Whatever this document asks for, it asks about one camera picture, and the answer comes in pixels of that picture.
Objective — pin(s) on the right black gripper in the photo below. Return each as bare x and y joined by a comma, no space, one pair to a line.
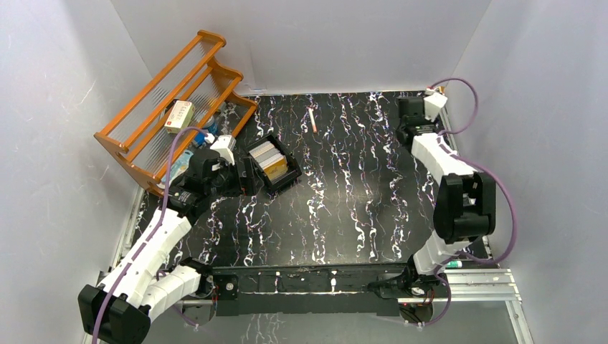
428,122

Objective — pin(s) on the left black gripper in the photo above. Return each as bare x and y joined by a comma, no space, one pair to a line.
242,176

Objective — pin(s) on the black card tray box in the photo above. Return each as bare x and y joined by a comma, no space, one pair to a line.
287,180

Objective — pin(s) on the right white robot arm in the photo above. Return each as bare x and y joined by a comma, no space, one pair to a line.
464,210

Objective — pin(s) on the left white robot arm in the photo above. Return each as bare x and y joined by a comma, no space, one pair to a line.
121,308

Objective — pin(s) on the white card stack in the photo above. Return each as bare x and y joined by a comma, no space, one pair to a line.
264,151

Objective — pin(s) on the blue small bottle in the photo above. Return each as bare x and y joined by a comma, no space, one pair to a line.
209,134

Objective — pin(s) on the light blue blister pack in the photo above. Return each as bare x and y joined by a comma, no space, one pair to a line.
177,168

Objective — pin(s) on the pink white pen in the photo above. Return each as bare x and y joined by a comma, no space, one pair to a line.
312,120

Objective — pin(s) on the cream medicine box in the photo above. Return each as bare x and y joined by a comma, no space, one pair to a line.
179,116

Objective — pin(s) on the orange wooden shelf rack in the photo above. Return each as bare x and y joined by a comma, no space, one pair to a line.
157,125

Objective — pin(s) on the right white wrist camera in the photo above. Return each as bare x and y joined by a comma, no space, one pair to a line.
433,102

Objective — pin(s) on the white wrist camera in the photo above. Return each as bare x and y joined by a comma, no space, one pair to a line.
224,145
433,102

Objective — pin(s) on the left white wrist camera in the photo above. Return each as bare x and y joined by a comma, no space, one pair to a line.
224,145

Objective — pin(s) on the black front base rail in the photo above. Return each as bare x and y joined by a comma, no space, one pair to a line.
319,289

